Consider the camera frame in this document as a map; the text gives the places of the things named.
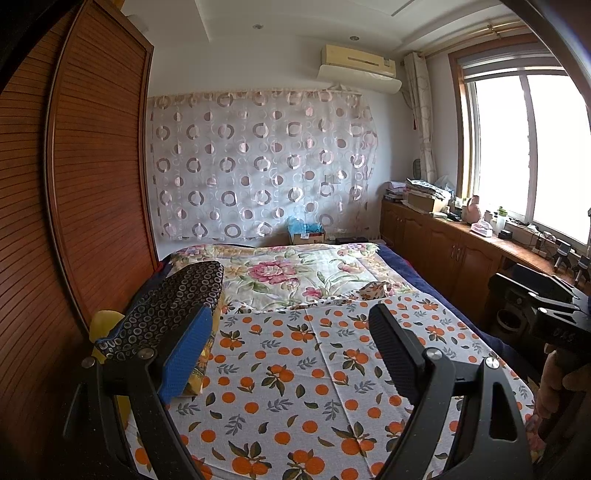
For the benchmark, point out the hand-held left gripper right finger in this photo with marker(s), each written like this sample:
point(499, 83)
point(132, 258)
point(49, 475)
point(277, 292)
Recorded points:
point(392, 350)

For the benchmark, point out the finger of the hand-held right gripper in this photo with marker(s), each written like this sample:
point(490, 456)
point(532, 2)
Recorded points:
point(545, 286)

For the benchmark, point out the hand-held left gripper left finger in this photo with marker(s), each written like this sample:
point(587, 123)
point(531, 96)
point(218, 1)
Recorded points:
point(184, 355)

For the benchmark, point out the circle-print dark shirt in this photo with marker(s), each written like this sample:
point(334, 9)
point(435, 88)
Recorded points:
point(175, 290)

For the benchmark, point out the person's right hand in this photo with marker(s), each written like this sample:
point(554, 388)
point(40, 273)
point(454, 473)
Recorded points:
point(554, 387)

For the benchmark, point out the black round bin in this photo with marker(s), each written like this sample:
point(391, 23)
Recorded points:
point(510, 321)

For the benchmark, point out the small floral cloth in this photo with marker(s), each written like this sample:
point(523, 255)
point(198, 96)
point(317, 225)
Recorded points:
point(376, 291)

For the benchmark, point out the small black box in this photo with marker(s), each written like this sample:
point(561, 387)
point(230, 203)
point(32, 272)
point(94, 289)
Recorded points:
point(505, 235)

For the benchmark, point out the green-capped bottle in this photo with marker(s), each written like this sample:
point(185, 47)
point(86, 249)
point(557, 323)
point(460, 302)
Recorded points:
point(500, 221)

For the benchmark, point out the navy blue blanket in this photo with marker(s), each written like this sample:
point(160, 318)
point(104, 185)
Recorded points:
point(415, 272)

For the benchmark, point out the pink tissue pack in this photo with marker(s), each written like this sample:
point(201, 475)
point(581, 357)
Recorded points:
point(482, 229)

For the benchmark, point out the golden yellow pillow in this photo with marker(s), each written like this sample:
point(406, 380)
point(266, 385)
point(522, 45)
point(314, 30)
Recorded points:
point(105, 325)

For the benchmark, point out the orange-print bedsheet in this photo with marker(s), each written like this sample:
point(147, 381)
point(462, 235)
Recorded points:
point(300, 369)

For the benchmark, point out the pink jug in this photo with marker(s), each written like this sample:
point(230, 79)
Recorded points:
point(473, 210)

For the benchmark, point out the wooden low cabinet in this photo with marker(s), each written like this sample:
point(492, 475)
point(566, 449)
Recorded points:
point(443, 244)

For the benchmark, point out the floral quilt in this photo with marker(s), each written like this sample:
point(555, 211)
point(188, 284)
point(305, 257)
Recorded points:
point(277, 272)

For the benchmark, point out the cardboard box with blue cloth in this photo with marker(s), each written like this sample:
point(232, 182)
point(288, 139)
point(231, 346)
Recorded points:
point(307, 236)

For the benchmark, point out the plain cardboard box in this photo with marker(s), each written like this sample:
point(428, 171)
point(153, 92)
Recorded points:
point(422, 201)

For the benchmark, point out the pile of papers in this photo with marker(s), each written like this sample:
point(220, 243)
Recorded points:
point(425, 184)

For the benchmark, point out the circle-patterned sheer curtain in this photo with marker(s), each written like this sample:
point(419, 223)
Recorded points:
point(258, 161)

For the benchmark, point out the beige window curtain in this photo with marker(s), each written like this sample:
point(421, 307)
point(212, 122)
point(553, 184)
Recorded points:
point(422, 115)

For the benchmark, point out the wooden slatted wardrobe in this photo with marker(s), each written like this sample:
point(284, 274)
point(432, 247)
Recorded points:
point(92, 161)

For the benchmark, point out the brass curtain rod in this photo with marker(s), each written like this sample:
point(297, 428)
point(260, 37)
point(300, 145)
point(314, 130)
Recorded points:
point(475, 39)

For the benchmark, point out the wall air conditioner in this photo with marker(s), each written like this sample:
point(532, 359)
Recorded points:
point(355, 57)

